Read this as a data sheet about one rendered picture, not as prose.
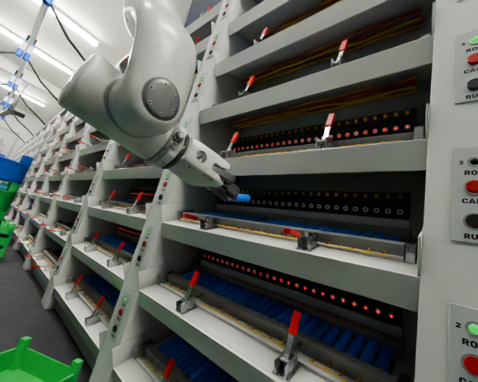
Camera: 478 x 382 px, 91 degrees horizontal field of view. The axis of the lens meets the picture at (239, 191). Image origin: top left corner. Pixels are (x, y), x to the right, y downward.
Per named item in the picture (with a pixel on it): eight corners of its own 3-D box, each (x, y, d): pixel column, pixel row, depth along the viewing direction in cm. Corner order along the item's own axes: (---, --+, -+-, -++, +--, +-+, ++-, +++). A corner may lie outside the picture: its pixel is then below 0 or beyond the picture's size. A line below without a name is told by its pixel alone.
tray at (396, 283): (419, 313, 29) (421, 236, 28) (161, 236, 69) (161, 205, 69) (429, 267, 44) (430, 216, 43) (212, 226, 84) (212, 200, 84)
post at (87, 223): (44, 308, 104) (166, 20, 145) (40, 302, 110) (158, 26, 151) (92, 308, 118) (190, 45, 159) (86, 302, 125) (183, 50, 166)
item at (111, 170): (165, 177, 80) (165, 136, 80) (102, 179, 121) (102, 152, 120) (210, 177, 95) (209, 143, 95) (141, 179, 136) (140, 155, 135)
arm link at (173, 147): (184, 113, 37) (198, 125, 39) (156, 123, 43) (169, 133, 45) (161, 158, 34) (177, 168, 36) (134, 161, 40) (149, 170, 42)
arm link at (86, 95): (186, 114, 36) (157, 120, 43) (103, 37, 27) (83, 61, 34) (160, 159, 34) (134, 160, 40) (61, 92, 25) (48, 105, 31)
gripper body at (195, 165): (195, 123, 38) (236, 161, 45) (161, 133, 45) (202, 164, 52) (175, 163, 35) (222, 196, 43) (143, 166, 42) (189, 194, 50)
